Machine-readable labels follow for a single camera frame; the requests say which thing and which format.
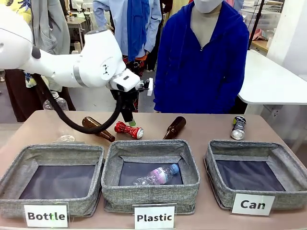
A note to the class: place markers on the person's left forearm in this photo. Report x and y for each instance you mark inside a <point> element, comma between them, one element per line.
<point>233,91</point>

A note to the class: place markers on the small cardboard box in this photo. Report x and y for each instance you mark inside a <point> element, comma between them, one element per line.
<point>77,45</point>

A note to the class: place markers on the large clear plastic bottle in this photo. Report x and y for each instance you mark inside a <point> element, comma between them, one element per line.
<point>54,103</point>

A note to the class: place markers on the dark brown skirt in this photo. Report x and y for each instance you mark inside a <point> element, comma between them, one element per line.
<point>21,100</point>

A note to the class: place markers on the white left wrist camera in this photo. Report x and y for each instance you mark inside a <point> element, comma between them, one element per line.
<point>150,86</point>

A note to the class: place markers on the white Can sign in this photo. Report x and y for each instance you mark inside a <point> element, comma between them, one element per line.
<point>253,204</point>

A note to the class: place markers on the brown glass bottle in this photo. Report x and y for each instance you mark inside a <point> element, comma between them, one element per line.
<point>105,134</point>
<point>176,125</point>

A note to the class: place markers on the small white box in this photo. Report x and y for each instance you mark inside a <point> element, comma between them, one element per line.
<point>75,52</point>

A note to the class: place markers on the grey basket with Can sign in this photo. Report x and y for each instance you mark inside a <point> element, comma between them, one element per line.
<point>290,165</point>

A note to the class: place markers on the grey basket with Bottle sign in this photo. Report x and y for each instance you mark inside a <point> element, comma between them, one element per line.
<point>48,203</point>

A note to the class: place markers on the person's right forearm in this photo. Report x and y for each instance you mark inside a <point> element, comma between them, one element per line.
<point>163,93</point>

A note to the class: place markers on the white Plastic sign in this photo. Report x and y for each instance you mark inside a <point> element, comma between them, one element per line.
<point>154,217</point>

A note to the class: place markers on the small pink-label plastic bottle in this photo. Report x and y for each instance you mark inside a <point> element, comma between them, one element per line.
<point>157,175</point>

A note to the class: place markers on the black tripod pole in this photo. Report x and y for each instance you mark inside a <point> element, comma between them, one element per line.
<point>257,22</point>

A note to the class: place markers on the white side table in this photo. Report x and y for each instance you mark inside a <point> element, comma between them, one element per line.
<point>271,81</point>

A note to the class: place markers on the white Bottle sign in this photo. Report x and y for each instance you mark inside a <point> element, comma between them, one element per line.
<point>45,215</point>

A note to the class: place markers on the white face mask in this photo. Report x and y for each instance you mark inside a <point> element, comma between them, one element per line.
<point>207,6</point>

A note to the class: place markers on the blue scarf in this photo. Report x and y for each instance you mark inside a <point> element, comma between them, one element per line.
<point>136,28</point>

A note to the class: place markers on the grey denim jacket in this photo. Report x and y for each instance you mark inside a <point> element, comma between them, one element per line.
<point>52,28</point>

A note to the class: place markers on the yellow floral shirt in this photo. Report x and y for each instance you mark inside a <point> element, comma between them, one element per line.
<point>21,9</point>

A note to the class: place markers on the crushed red can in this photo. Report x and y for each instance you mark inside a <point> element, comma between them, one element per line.
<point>128,130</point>

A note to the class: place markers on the grey background workbench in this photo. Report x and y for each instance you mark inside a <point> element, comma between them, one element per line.
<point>76,26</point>

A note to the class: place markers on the person in blue hoodie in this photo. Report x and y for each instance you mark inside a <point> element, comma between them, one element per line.
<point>199,79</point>

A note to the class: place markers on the grey basket with Plastic sign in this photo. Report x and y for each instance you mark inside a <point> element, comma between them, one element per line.
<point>148,196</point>

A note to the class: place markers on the pink cloth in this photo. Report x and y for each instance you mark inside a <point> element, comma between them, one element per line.
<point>258,34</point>

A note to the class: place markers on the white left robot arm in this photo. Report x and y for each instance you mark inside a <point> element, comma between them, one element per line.
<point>96,62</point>

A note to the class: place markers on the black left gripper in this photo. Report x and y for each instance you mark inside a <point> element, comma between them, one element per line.
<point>128,97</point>

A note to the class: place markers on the pale hand of light-blue figure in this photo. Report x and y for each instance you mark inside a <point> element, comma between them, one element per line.
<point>109,26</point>

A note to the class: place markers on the figure in light-blue shirt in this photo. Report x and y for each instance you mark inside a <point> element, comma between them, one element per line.
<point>120,26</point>

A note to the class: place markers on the crushed silver dark can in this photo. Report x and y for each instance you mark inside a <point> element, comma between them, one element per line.
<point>238,133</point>

